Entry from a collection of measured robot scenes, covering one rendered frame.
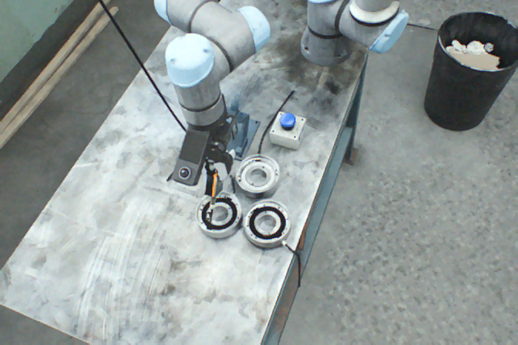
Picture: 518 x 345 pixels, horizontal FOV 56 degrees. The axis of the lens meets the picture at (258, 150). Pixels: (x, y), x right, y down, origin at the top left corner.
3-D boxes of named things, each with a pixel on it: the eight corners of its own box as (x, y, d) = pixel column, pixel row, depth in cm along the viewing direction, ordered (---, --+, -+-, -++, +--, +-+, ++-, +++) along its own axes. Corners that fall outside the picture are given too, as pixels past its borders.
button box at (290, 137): (297, 150, 121) (297, 139, 117) (270, 143, 123) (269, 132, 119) (307, 125, 125) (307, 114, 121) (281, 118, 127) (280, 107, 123)
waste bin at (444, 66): (486, 146, 211) (524, 79, 176) (409, 126, 220) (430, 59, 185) (496, 90, 229) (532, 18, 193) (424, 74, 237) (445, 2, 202)
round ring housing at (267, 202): (235, 226, 110) (233, 217, 107) (270, 199, 114) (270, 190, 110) (264, 259, 105) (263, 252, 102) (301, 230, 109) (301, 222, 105)
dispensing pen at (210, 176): (200, 228, 106) (207, 159, 99) (208, 219, 109) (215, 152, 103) (209, 231, 105) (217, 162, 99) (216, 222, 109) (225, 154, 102)
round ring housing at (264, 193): (281, 199, 113) (281, 191, 110) (237, 202, 114) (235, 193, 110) (279, 162, 119) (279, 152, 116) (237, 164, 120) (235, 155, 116)
